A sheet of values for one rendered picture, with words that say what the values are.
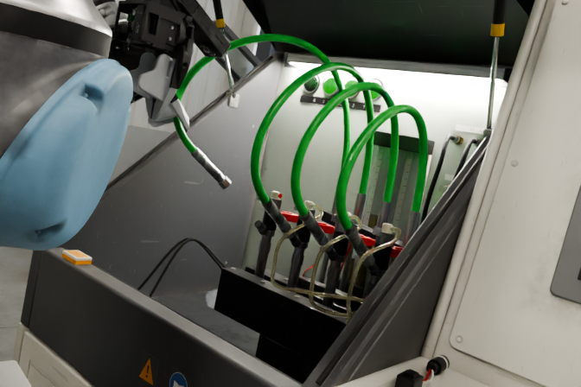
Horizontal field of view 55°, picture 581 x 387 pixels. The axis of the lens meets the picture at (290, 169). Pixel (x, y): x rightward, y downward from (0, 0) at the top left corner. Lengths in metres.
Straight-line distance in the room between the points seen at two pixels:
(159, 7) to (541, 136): 0.55
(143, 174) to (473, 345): 0.73
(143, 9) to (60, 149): 0.50
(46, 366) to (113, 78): 0.86
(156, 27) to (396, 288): 0.46
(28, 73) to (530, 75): 0.73
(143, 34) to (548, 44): 0.57
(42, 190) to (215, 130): 1.03
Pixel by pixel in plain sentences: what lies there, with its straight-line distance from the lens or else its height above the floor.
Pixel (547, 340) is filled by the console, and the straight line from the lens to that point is 0.78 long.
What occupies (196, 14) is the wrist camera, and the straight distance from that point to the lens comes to 0.83.
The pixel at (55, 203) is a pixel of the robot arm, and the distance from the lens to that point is 0.31.
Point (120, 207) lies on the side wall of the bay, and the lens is 1.20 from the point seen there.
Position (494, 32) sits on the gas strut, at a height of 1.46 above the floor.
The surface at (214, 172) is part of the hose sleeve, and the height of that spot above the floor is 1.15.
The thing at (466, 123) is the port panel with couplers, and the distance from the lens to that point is 1.14.
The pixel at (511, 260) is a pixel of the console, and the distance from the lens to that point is 0.81.
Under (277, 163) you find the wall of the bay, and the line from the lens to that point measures 1.40.
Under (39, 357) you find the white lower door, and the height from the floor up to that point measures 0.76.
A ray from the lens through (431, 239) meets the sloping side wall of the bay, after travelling 0.79.
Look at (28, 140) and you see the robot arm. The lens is 0.30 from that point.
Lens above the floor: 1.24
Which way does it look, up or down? 3 degrees down
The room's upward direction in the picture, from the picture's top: 11 degrees clockwise
